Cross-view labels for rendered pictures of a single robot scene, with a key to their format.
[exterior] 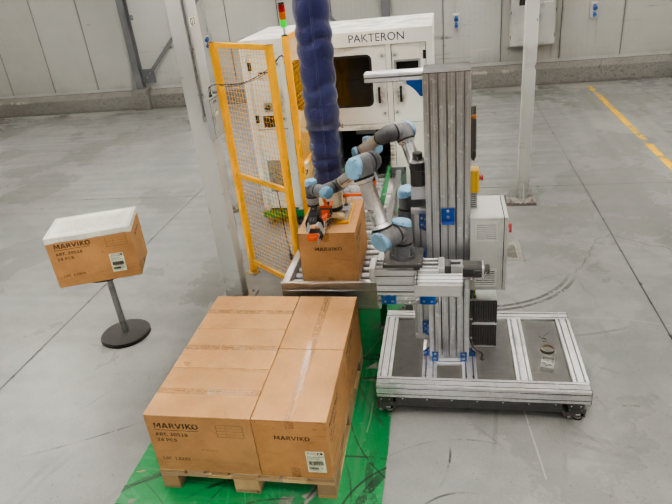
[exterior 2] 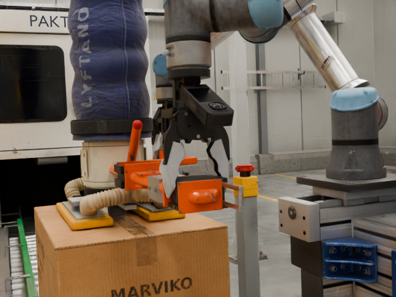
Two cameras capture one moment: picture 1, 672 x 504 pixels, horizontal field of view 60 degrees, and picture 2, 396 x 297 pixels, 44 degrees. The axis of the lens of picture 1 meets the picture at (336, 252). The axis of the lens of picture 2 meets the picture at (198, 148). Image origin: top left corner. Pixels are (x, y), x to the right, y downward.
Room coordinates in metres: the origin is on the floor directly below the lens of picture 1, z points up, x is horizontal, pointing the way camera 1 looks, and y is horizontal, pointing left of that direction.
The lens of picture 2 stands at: (2.61, 0.55, 1.19)
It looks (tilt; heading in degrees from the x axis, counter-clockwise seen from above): 3 degrees down; 326
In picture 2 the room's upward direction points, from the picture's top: 2 degrees counter-clockwise
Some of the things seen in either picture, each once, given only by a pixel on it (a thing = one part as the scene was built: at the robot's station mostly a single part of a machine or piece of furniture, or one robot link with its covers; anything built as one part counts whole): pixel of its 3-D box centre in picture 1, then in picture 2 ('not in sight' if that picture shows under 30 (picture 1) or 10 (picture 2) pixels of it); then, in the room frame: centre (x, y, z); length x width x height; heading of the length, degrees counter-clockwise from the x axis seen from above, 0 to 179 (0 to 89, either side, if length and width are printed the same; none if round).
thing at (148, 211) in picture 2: (344, 211); (148, 201); (3.85, -0.10, 0.98); 0.34 x 0.10 x 0.05; 169
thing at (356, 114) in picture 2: (408, 196); (354, 112); (3.43, -0.50, 1.20); 0.13 x 0.12 x 0.14; 117
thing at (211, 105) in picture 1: (214, 116); not in sight; (4.41, 0.80, 1.62); 0.20 x 0.05 x 0.30; 168
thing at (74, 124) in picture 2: not in sight; (113, 125); (3.86, -0.01, 1.20); 0.23 x 0.23 x 0.04
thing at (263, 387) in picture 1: (267, 374); not in sight; (2.89, 0.50, 0.34); 1.20 x 1.00 x 0.40; 168
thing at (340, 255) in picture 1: (334, 240); (120, 284); (3.86, 0.00, 0.75); 0.60 x 0.40 x 0.40; 169
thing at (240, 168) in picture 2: not in sight; (244, 170); (3.95, -0.54, 1.02); 0.07 x 0.07 x 0.04
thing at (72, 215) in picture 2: not in sight; (81, 207); (3.88, 0.09, 0.98); 0.34 x 0.10 x 0.05; 169
